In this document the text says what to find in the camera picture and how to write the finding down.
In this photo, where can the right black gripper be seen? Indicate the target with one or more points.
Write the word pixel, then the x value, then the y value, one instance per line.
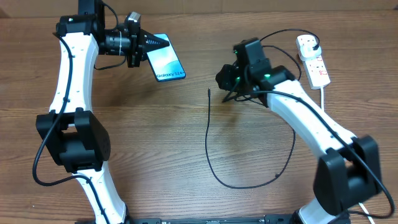
pixel 227 77

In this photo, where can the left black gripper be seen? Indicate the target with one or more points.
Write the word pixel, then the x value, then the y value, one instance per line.
pixel 140 46

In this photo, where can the Samsung Galaxy smartphone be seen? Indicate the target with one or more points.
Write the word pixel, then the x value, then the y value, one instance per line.
pixel 165 63

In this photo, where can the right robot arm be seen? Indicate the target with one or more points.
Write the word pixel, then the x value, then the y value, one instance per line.
pixel 348 171

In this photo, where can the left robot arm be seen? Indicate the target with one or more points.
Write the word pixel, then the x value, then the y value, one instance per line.
pixel 70 131

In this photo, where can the white charger plug adapter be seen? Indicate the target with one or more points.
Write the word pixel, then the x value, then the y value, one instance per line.
pixel 307 51

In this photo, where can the white power strip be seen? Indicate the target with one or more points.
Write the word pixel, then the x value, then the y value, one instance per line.
pixel 315 69

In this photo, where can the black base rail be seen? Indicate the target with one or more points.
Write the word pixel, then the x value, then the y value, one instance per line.
pixel 267 219

